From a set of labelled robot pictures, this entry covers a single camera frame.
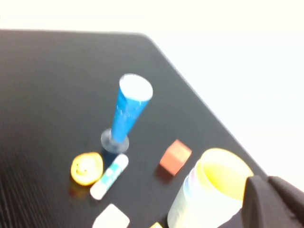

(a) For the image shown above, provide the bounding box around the white foam cube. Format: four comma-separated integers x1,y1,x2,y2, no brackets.
92,203,131,228

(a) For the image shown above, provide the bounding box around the pale green plastic cup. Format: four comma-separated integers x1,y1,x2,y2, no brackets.
167,187,244,228

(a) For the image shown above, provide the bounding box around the orange foam cube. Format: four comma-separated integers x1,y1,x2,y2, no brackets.
159,139,193,177

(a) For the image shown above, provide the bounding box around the white green glue stick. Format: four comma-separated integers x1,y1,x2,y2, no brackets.
89,153,130,200

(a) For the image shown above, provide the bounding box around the yellow rubber duck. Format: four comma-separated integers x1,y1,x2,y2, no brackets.
70,152,104,187

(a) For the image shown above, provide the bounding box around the clear footed conical glass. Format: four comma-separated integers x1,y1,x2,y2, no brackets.
100,78,154,154

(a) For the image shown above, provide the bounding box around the yellow plastic cup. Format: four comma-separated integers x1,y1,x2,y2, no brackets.
196,148,255,208

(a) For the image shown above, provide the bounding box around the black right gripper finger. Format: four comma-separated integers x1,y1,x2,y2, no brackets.
242,175,304,228

